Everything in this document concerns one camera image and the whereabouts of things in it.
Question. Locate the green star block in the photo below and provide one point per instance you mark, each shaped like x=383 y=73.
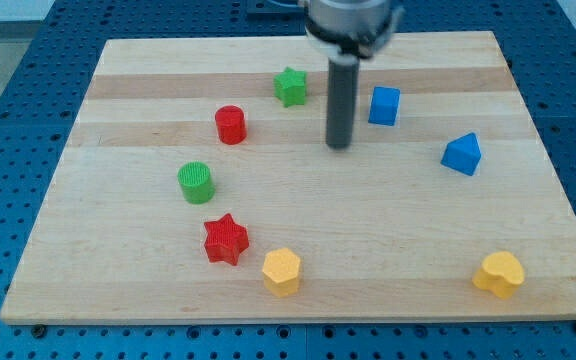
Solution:
x=290 y=87

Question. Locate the yellow hexagon block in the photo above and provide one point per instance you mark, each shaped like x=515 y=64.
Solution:
x=281 y=272

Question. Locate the wooden board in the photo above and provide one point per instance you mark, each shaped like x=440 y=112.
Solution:
x=384 y=231

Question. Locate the blue cube block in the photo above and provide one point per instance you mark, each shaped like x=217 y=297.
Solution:
x=384 y=106

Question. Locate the yellow heart block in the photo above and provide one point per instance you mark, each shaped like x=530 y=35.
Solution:
x=500 y=273

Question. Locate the blue pentagon block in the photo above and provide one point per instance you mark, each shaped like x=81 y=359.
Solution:
x=463 y=154

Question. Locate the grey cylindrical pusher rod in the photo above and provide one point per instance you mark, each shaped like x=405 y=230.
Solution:
x=342 y=87

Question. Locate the red cylinder block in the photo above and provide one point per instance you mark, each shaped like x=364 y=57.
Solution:
x=231 y=125

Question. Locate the green cylinder block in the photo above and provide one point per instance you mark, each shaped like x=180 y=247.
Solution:
x=195 y=181

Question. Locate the red star block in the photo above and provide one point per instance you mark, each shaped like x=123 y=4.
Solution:
x=225 y=240

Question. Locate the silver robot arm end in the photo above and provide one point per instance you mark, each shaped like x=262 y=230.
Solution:
x=347 y=31

